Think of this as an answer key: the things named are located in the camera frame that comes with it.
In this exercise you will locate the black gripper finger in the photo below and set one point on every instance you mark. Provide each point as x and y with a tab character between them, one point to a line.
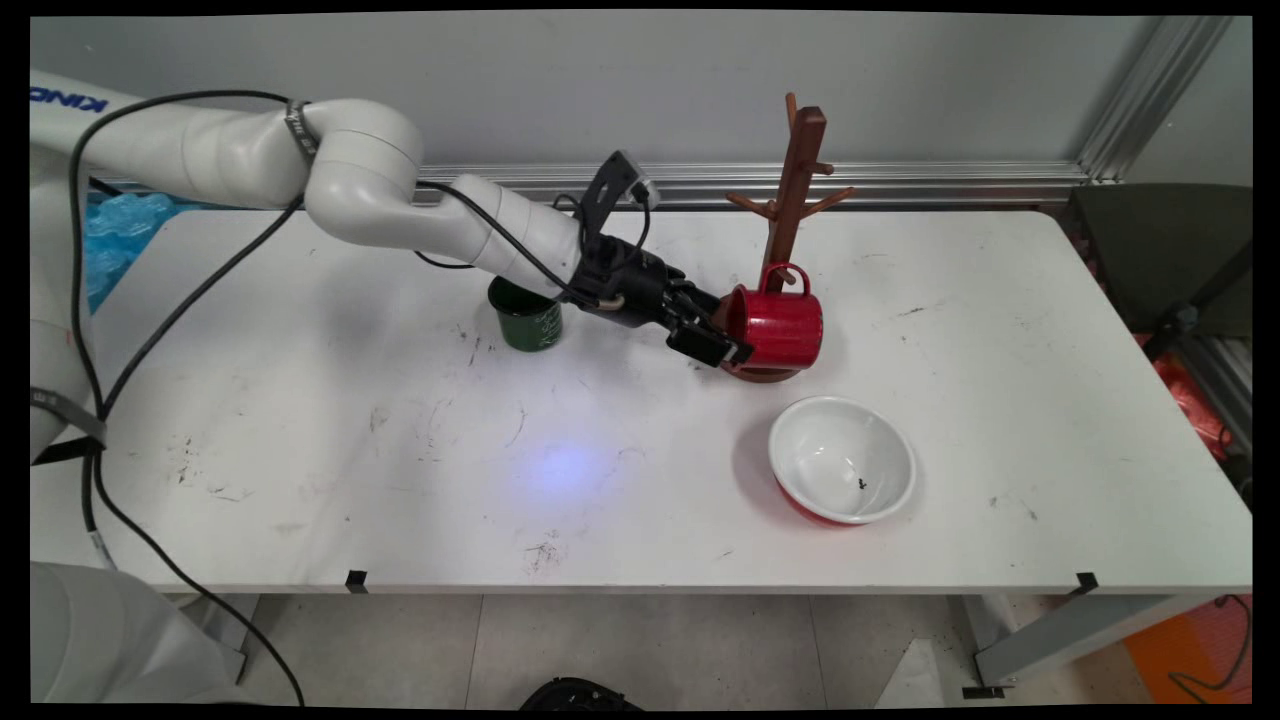
708	305
710	348

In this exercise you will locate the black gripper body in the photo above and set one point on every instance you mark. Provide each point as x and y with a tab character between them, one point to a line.
630	285

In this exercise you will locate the red enamel mug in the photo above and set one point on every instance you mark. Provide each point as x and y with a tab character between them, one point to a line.
785	328

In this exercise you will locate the dark green enamel mug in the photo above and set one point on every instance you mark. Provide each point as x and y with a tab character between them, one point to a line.
528	325

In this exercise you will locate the brown wooden mug tree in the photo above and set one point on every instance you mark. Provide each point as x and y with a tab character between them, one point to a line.
797	190

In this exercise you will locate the white bowl with red outside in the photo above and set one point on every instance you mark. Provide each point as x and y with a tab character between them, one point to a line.
840	460

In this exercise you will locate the black round floor object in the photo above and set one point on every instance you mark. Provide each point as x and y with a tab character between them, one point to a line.
575	695

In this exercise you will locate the black tape strip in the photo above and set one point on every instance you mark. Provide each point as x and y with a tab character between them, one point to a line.
356	581
1087	583

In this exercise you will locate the grey table leg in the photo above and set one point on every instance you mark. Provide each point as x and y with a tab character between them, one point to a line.
1070	630
225	630

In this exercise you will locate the red plastic bag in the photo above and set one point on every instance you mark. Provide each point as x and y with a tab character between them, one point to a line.
1190	400

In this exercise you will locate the blue plastic bubble wrap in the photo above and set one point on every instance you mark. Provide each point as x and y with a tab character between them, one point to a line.
120	235

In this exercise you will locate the orange floor mat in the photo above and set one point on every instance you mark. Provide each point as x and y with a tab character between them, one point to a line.
1190	650

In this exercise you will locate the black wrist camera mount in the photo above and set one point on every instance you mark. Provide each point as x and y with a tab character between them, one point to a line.
612	190

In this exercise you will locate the horizontal aluminium frame rail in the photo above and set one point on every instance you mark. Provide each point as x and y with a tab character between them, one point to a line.
900	183

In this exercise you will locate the slanted aluminium frame post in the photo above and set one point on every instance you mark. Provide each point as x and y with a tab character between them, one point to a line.
1150	95

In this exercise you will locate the low aluminium frame rail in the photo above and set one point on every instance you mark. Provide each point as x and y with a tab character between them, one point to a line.
1225	385

